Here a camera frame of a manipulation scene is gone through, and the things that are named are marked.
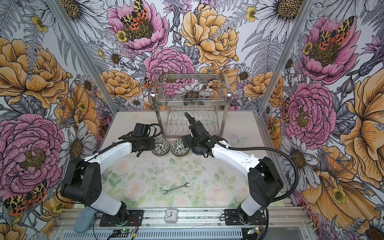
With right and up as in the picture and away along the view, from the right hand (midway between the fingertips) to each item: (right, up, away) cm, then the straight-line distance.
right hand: (192, 140), depth 86 cm
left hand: (-25, -6, +6) cm, 26 cm away
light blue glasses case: (-50, -36, -14) cm, 63 cm away
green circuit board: (-33, -43, -14) cm, 56 cm away
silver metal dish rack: (+10, +30, +30) cm, 44 cm away
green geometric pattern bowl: (-20, -5, +11) cm, 23 cm away
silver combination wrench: (-14, -28, -3) cm, 31 cm away
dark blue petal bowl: (+3, -7, +10) cm, 13 cm away
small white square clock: (-10, -35, -12) cm, 39 cm away
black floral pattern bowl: (-10, -6, +11) cm, 16 cm away
